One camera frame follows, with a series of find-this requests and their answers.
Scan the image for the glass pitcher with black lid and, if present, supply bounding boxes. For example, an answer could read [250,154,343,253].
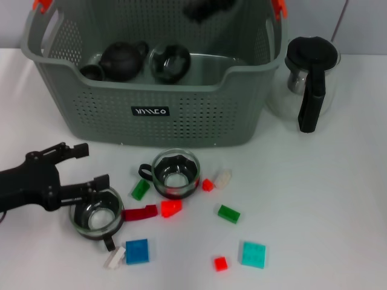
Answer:
[265,35,342,134]

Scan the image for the orange sloped toy brick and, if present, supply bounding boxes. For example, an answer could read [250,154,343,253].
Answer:
[161,199,183,218]

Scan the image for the dark red toy brick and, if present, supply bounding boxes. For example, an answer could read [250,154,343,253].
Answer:
[122,204,158,223]

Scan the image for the blue square toy brick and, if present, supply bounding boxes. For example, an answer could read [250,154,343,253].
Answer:
[125,239,151,266]

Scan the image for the grey perforated storage basket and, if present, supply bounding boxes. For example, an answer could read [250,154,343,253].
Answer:
[21,0,288,149]

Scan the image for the glass teacup with black holder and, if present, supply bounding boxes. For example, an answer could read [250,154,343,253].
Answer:
[138,147,202,201]
[68,185,125,252]
[148,43,192,85]

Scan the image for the black clay teapot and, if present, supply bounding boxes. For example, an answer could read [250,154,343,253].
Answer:
[98,39,150,82]

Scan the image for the small black clay teacup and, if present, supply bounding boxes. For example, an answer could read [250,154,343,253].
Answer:
[79,63,105,82]

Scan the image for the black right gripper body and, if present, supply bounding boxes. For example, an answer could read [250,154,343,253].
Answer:
[183,0,236,22]

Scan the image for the green toy brick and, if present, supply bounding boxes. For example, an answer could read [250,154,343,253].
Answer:
[217,204,242,225]
[131,178,151,201]

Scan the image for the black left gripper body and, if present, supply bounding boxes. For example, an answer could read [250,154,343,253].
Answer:
[0,150,62,217]

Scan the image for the teal square toy brick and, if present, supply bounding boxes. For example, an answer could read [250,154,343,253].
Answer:
[240,240,267,269]

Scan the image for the white toy brick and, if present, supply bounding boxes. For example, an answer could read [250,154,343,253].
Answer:
[213,169,233,190]
[103,246,127,269]

